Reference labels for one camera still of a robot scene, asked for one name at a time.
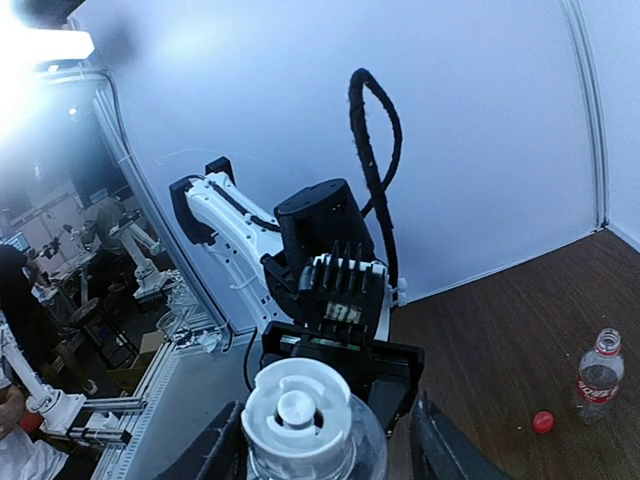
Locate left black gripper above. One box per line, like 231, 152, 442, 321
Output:
260, 321, 425, 430

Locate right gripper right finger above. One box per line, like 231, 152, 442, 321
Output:
409, 391, 505, 480

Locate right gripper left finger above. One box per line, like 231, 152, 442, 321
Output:
156, 401, 248, 480

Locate clear plastic bottle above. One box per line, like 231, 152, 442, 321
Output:
241, 396, 388, 479

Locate white bottle cap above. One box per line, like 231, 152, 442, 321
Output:
242, 358, 351, 431

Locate red bottle cap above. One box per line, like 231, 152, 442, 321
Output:
532, 411, 555, 434

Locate clear cola bottle red label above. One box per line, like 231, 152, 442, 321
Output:
573, 328, 625, 425

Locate small white robot arm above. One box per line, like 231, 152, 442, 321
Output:
1, 316, 87, 436

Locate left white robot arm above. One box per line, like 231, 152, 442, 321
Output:
169, 157, 424, 432

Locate cardboard box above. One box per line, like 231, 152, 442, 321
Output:
107, 330, 166, 394

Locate person in white shirt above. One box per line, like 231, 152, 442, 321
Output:
1, 380, 68, 480

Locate person in dark shirt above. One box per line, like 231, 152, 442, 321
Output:
1, 244, 98, 395

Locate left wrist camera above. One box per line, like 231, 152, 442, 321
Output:
294, 242, 407, 347

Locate left black braided cable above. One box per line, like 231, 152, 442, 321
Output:
344, 68, 404, 301

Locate left aluminium frame post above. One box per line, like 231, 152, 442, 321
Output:
561, 0, 610, 230

